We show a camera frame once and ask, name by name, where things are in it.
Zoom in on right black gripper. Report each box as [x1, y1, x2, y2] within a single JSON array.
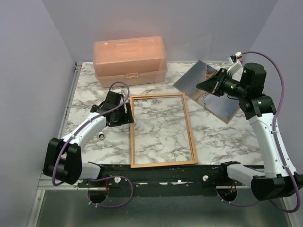
[[197, 68, 248, 99]]

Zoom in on landscape photo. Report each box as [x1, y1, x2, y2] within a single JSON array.
[[173, 61, 239, 123]]

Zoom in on orange wooden picture frame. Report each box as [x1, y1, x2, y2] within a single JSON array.
[[130, 93, 198, 168]]

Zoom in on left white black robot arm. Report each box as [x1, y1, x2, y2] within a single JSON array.
[[43, 91, 134, 187]]

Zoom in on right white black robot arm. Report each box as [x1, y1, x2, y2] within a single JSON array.
[[196, 63, 303, 201]]

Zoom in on silver combination wrench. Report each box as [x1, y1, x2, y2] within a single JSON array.
[[98, 131, 106, 140]]

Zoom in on translucent orange plastic toolbox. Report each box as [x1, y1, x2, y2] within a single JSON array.
[[93, 36, 168, 88]]

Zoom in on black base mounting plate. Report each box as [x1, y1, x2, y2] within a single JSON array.
[[47, 163, 247, 197]]

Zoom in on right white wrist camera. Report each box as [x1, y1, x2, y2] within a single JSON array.
[[227, 52, 242, 75]]

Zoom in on aluminium extrusion rail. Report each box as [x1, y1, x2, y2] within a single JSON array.
[[37, 167, 288, 190]]

